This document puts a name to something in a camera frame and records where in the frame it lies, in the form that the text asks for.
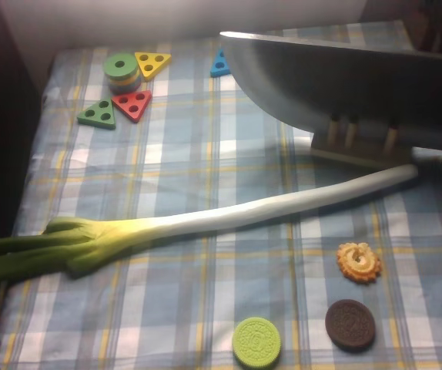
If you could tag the long toy leek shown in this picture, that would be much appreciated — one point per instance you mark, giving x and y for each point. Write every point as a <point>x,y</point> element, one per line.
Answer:
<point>205,217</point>

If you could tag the wooden peg base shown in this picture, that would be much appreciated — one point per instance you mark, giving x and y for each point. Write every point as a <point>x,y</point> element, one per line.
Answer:
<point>359,156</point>

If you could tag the blue plaid tablecloth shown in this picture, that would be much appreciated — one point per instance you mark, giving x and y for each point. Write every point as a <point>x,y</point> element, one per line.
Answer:
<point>205,154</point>

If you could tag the red triangle block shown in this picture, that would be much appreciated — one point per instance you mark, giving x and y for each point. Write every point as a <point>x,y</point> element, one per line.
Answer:
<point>140,113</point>

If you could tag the blue triangle block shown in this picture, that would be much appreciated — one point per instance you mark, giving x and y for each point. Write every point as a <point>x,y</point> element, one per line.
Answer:
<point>218,71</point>

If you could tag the green triangle block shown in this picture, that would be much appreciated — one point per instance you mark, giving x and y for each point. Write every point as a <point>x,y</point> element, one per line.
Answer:
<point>94,124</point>

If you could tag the yellow triangle block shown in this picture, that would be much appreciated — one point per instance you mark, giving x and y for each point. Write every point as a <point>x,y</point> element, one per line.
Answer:
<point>150,62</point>

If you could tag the green sandwich cookie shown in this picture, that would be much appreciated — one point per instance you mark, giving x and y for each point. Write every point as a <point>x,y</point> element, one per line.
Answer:
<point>256,343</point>

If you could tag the swirl butter cookie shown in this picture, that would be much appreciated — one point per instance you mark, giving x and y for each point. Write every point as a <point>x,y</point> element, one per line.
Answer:
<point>367,266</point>

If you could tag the white backdrop panel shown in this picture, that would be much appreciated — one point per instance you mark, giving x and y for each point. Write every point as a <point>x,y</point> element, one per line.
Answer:
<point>167,15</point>

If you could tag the brown sandwich cookie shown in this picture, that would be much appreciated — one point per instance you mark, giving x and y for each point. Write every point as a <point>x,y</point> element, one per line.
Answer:
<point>350,323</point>

